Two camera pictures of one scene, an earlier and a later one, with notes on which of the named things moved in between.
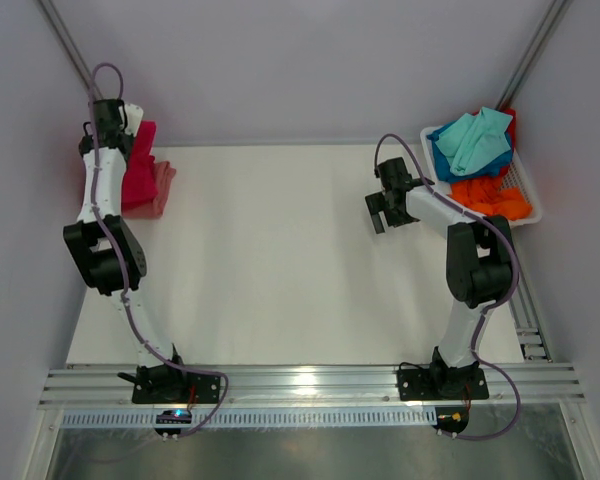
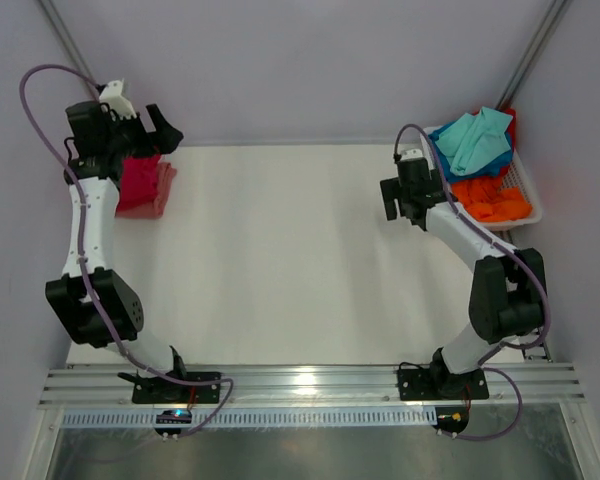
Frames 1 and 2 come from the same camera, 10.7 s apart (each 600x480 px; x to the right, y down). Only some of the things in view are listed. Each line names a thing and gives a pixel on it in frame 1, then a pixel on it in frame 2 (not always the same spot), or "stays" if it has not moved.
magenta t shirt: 140,176 stays
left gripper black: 130,139 to 165,139
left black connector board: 173,417 stays
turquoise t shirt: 472,139 stays
